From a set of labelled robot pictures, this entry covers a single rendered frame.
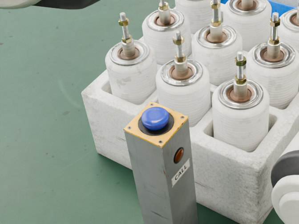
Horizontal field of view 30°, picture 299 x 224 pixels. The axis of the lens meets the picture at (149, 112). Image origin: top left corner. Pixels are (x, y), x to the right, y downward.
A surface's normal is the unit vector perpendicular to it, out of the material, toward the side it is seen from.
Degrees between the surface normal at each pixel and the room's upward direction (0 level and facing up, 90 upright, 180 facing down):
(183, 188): 90
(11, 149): 0
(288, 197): 63
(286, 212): 90
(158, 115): 0
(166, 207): 90
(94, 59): 0
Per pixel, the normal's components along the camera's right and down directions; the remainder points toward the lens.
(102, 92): -0.11, -0.71
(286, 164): -0.89, -0.09
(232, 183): -0.58, 0.61
